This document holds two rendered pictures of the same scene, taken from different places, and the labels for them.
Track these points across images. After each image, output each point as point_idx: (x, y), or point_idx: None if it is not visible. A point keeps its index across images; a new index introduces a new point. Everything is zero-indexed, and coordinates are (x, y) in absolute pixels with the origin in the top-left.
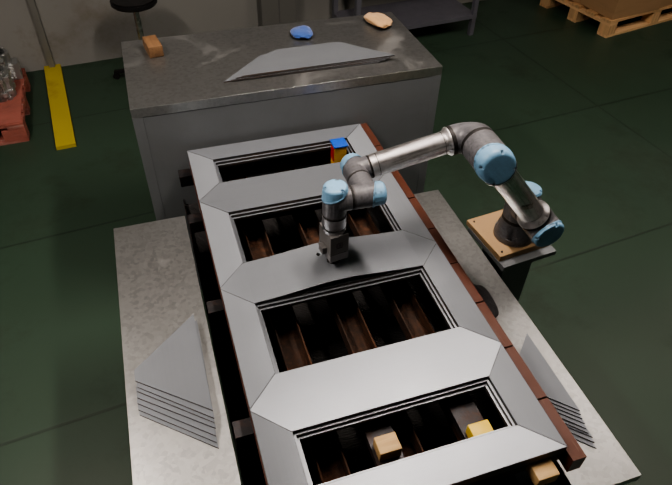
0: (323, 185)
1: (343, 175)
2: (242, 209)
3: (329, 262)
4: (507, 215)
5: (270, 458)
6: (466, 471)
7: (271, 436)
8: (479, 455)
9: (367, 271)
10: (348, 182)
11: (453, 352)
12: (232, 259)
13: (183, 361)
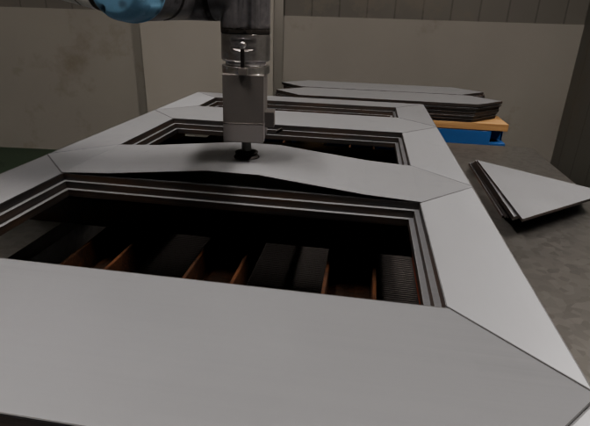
0: None
1: (163, 3)
2: (390, 301)
3: (257, 154)
4: None
5: (422, 115)
6: (277, 97)
7: (418, 119)
8: None
9: (210, 144)
10: None
11: (206, 113)
12: (443, 211)
13: (524, 187)
